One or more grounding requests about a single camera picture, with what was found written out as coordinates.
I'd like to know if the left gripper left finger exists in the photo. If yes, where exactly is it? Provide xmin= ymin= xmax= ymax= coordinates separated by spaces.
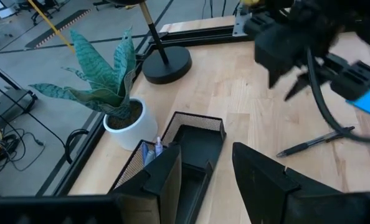
xmin=0 ymin=143 xmax=183 ymax=224

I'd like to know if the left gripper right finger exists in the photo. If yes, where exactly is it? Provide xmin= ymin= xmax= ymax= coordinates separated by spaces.
xmin=232 ymin=142 xmax=370 ymax=224

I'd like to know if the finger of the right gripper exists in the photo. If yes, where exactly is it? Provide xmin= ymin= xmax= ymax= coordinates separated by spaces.
xmin=267 ymin=60 xmax=295 ymax=90
xmin=283 ymin=72 xmax=312 ymax=102

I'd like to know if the silver marker pen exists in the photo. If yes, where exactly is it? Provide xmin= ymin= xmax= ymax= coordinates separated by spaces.
xmin=144 ymin=149 xmax=156 ymax=167

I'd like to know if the black ballpoint pen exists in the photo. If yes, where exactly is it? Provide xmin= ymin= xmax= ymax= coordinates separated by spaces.
xmin=275 ymin=125 xmax=356 ymax=159

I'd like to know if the black mesh desk organizer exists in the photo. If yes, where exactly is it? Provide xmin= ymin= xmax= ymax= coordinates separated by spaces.
xmin=108 ymin=111 xmax=227 ymax=224

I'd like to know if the black office chair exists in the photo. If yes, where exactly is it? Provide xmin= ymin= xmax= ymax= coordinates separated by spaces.
xmin=29 ymin=0 xmax=63 ymax=26

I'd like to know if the yellow gripper tag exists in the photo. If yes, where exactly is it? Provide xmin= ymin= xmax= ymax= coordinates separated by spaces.
xmin=240 ymin=0 xmax=267 ymax=8

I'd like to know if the white plant pot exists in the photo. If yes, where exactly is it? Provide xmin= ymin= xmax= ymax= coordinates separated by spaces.
xmin=102 ymin=96 xmax=159 ymax=152

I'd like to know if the white globe lamp black stand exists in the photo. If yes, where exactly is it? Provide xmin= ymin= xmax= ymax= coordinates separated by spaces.
xmin=105 ymin=0 xmax=193 ymax=85

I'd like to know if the green snake plant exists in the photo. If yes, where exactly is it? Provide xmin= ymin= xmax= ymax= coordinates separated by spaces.
xmin=29 ymin=27 xmax=138 ymax=121

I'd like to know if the black flat floor stand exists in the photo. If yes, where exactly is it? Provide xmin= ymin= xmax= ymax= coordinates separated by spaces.
xmin=0 ymin=88 xmax=39 ymax=126

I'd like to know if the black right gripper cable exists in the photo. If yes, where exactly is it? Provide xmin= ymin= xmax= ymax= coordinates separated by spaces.
xmin=305 ymin=46 xmax=370 ymax=145

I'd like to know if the silver frame bracket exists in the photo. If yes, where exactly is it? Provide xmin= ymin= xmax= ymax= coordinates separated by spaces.
xmin=232 ymin=4 xmax=252 ymax=38

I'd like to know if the coiled black floor cable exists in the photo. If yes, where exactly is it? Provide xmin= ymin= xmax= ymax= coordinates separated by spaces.
xmin=64 ymin=128 xmax=90 ymax=165

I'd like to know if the black floor cable bundle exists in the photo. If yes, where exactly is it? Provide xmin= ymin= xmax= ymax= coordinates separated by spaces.
xmin=0 ymin=121 xmax=47 ymax=180

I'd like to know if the black floor cable ramp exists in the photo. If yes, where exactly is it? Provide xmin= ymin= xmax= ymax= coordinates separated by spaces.
xmin=24 ymin=8 xmax=93 ymax=51

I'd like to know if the hanging yellow cable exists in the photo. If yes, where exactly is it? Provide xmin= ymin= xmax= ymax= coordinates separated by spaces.
xmin=26 ymin=0 xmax=78 ymax=54

